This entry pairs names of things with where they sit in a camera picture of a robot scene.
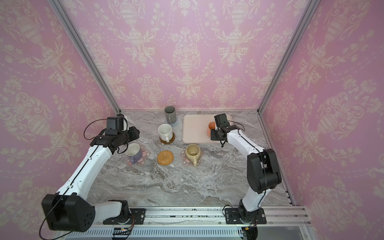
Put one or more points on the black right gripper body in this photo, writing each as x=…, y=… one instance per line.
x=215, y=135

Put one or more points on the blue woven round coaster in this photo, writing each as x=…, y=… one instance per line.
x=175, y=123

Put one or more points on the woven rattan round coaster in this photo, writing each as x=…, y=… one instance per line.
x=165, y=158

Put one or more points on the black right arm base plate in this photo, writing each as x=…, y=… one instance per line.
x=235, y=216

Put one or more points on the left aluminium corner post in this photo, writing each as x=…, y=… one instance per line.
x=75, y=36

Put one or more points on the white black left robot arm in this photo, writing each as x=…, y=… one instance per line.
x=68, y=210

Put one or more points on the aluminium front rail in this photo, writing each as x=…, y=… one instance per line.
x=286, y=216

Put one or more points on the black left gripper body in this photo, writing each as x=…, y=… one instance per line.
x=128, y=136

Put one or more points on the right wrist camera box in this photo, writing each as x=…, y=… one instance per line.
x=221, y=121

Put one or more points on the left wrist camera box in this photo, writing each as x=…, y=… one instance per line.
x=116, y=125

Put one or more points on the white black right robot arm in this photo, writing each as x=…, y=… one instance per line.
x=263, y=171

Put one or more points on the grey ceramic mug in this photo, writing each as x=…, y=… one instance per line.
x=170, y=112

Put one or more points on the cream rectangular tray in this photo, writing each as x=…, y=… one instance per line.
x=195, y=128

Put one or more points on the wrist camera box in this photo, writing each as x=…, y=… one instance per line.
x=116, y=125
x=221, y=121

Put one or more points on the orange ceramic mug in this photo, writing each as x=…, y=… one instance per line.
x=211, y=126

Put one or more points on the purple ceramic mug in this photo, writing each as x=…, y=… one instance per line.
x=134, y=153

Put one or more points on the brown round wooden coaster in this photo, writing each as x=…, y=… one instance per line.
x=169, y=142

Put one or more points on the right aluminium corner post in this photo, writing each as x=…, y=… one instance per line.
x=295, y=40

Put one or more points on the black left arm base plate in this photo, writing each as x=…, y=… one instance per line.
x=134, y=216

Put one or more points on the aluminium corner post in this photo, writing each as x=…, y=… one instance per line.
x=75, y=36
x=295, y=40

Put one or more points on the white speckled mug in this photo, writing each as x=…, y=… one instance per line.
x=165, y=131

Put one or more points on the white perforated cable duct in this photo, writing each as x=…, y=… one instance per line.
x=160, y=233

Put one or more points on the beige glazed round mug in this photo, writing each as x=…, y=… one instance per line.
x=193, y=154

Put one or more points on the pink flower coaster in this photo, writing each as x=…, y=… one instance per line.
x=146, y=154
x=186, y=159

